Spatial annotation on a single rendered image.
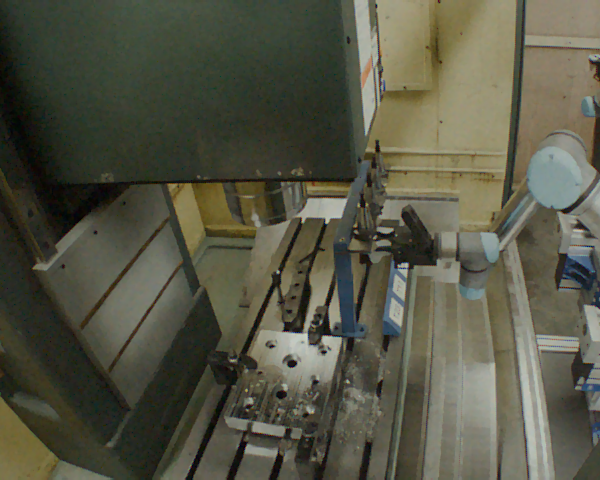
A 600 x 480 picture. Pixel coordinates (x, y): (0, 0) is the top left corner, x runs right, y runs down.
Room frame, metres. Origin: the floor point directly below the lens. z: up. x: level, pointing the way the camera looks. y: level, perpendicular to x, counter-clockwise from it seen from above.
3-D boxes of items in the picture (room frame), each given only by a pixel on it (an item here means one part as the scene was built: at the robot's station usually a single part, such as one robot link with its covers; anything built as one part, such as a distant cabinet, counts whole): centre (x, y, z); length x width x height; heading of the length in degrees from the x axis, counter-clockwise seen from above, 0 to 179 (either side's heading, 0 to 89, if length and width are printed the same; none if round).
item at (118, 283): (0.93, 0.47, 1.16); 0.48 x 0.05 x 0.51; 160
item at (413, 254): (0.89, -0.29, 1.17); 0.12 x 0.08 x 0.09; 70
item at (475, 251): (0.84, -0.44, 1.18); 0.11 x 0.08 x 0.09; 70
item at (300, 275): (1.05, 0.04, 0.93); 0.26 x 0.05 x 0.06; 165
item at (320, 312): (0.86, -0.01, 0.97); 0.13 x 0.03 x 0.15; 160
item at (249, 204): (0.78, 0.05, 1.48); 0.16 x 0.16 x 0.12
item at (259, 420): (0.70, 0.09, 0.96); 0.29 x 0.23 x 0.05; 160
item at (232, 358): (0.77, 0.22, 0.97); 0.13 x 0.03 x 0.15; 70
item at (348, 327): (0.90, -0.10, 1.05); 0.10 x 0.05 x 0.30; 70
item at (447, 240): (0.87, -0.37, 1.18); 0.08 x 0.05 x 0.08; 160
